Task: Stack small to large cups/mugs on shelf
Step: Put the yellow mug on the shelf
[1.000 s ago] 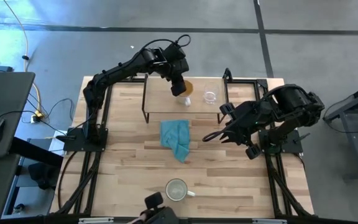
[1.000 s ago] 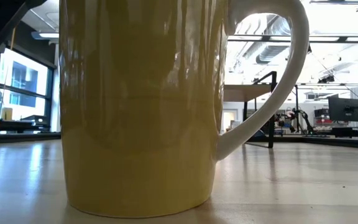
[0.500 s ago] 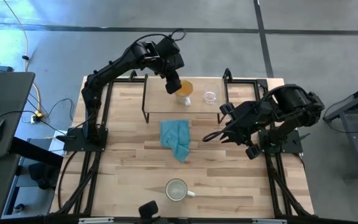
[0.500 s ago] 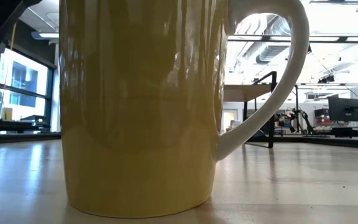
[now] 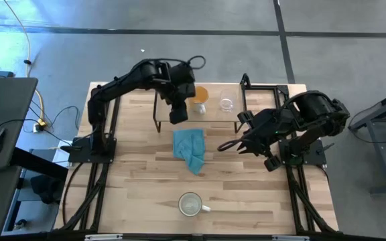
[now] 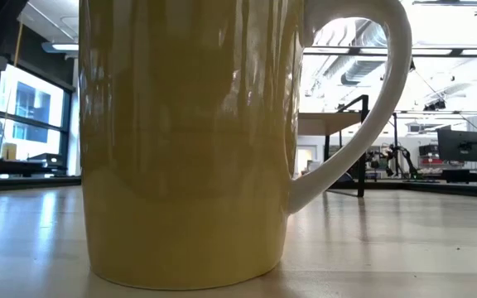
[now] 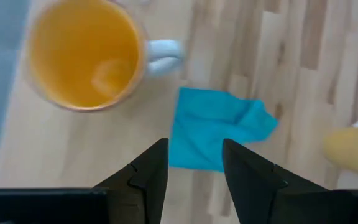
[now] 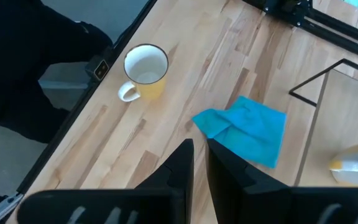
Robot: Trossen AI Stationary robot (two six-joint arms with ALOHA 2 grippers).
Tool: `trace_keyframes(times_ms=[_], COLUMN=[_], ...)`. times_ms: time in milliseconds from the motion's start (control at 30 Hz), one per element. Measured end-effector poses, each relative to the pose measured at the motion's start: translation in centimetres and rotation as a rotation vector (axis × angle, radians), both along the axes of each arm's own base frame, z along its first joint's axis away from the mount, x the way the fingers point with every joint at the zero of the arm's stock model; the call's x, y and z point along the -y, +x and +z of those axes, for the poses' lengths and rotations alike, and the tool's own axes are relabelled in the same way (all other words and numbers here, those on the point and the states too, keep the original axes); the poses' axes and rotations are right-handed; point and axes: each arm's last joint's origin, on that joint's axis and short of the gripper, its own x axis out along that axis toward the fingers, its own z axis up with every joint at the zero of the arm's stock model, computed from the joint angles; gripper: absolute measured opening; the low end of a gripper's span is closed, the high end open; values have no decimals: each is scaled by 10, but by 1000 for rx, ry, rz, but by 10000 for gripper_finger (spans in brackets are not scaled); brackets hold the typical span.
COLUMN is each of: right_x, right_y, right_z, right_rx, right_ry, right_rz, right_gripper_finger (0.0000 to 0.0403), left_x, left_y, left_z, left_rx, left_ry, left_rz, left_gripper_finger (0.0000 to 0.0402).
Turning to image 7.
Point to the yellow mug orange interior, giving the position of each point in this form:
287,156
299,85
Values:
82,53

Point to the blue microfibre cloth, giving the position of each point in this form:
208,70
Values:
210,130

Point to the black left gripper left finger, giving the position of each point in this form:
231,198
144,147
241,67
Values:
145,186

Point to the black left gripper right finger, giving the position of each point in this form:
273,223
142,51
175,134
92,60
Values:
253,193

